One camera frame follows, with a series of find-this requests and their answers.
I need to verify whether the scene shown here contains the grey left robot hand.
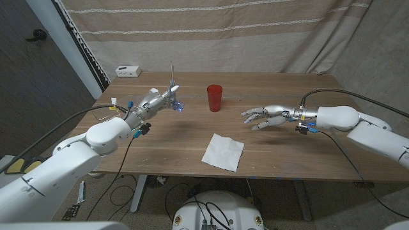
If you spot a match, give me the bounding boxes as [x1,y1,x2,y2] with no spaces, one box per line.
[123,83,185,129]

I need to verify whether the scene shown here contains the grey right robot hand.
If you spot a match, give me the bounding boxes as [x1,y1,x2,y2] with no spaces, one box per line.
[241,104,319,132]

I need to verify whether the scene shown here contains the grey orange handled scissors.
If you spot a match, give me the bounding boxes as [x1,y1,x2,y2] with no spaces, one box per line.
[168,61,181,111]

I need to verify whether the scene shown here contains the white tissue sheet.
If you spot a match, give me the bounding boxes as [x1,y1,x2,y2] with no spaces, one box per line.
[201,133,245,173]

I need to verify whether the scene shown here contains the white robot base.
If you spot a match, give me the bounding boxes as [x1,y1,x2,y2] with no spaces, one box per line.
[171,190,265,230]

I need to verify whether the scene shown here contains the clear plastic bottle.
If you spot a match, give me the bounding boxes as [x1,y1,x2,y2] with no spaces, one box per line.
[92,88,160,123]

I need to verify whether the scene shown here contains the red plastic cup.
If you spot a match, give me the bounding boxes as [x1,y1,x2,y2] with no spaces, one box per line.
[206,84,224,112]

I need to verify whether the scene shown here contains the white power box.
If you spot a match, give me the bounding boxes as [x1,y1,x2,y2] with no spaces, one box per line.
[115,65,142,78]

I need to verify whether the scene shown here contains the beige striped curtain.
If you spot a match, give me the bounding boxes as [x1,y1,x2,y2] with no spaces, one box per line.
[60,0,373,75]

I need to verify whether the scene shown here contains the grey table leg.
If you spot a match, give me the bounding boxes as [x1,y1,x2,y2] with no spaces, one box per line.
[292,179,313,222]

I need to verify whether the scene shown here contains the white table leg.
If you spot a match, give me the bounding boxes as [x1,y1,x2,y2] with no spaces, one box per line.
[130,174,148,213]

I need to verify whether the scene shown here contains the white tube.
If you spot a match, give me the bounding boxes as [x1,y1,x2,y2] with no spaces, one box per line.
[77,180,86,204]

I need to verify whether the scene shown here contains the dark wooden door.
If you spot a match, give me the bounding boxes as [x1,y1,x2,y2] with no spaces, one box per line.
[0,0,96,159]

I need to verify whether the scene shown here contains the black perforated plate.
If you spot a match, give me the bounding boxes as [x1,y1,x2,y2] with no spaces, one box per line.
[61,204,81,222]

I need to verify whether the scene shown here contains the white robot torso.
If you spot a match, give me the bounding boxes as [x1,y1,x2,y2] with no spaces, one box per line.
[0,221,130,230]

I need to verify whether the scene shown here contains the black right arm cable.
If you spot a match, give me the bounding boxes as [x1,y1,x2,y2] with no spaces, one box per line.
[299,88,409,119]

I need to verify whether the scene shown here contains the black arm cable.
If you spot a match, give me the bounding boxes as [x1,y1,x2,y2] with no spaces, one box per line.
[299,88,409,119]
[0,104,130,175]

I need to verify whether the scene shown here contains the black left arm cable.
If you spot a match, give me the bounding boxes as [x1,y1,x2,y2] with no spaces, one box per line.
[0,104,130,175]

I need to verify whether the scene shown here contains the black door handle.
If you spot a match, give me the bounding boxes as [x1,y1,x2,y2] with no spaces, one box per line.
[25,29,48,42]

